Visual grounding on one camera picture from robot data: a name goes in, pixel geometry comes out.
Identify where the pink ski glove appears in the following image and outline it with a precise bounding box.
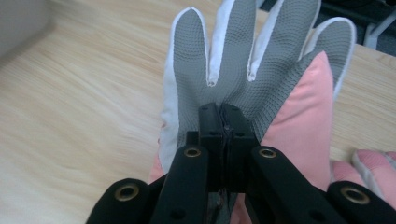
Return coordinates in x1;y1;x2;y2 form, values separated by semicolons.
329;148;396;210
148;0;358;224

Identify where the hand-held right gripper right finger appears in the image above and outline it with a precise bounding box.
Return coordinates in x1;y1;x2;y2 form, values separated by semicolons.
221;103;261;193

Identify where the white metal stand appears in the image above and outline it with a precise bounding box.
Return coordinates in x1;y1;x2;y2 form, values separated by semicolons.
363;8;396;50

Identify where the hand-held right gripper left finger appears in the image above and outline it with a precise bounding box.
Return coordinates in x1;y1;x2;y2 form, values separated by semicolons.
198;102;226;192

